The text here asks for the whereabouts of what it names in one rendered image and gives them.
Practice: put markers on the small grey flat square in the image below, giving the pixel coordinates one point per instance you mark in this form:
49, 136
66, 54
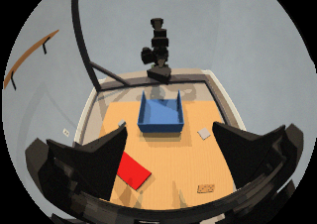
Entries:
204, 133

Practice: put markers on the blue open tray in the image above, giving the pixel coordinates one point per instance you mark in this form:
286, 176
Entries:
161, 115

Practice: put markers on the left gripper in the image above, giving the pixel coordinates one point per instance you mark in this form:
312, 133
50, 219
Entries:
160, 52

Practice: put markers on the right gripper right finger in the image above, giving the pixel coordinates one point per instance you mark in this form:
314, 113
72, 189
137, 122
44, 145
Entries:
243, 151

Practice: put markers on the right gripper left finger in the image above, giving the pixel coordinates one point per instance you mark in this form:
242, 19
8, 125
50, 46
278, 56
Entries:
96, 162

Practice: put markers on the red rectangular block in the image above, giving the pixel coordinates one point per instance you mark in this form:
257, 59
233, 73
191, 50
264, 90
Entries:
132, 172

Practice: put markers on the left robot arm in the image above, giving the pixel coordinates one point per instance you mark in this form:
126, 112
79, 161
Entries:
146, 53

